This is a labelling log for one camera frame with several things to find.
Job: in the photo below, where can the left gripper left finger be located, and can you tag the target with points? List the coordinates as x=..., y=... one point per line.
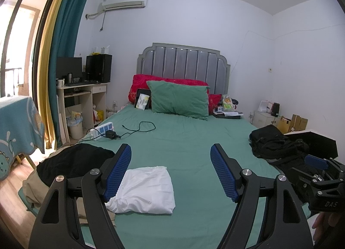
x=57, y=224

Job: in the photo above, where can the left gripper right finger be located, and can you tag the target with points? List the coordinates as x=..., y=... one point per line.
x=284, y=223

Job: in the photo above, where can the white garment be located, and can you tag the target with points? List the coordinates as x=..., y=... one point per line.
x=144, y=190

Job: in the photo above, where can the black clothes pile right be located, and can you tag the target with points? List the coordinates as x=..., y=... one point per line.
x=287, y=151

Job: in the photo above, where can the person's hand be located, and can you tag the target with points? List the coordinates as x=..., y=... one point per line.
x=324, y=221

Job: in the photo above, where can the tan khaki garment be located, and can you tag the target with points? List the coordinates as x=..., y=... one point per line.
x=35, y=190

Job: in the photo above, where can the brown cardboard box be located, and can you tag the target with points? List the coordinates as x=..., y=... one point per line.
x=295, y=124

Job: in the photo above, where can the black garment left side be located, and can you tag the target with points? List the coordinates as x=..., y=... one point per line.
x=72, y=162

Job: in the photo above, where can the green bed sheet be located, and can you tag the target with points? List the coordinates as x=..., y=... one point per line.
x=182, y=145

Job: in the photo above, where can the white bedside cabinet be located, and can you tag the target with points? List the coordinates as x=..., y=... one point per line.
x=266, y=114

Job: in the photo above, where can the white blue power strip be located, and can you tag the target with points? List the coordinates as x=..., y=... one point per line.
x=100, y=131

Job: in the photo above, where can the white waste bin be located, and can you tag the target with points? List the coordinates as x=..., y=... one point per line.
x=75, y=127

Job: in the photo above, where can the blue cartoon tablecloth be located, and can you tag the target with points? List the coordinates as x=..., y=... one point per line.
x=22, y=130

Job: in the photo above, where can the black power adapter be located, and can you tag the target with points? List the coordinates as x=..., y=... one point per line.
x=110, y=134

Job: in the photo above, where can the snack bag and books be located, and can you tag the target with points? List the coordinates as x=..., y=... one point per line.
x=227, y=108

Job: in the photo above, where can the beige computer desk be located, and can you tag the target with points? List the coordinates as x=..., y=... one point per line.
x=81, y=98

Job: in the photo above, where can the small red pillow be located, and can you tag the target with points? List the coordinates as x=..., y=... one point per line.
x=213, y=100

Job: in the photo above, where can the black computer monitor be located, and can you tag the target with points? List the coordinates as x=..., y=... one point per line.
x=68, y=65

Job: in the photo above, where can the black computer tower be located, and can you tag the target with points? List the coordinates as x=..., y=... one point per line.
x=98, y=68

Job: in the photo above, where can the green pillow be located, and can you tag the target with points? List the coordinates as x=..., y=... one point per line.
x=184, y=100

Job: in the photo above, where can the grey padded headboard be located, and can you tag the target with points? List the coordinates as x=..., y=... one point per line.
x=186, y=62

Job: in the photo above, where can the white air conditioner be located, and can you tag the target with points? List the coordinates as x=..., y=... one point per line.
x=123, y=4

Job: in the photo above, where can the teal yellow curtain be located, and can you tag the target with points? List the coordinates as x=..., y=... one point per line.
x=58, y=41

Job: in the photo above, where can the tissue pack in black frame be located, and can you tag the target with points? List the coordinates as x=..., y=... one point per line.
x=143, y=99

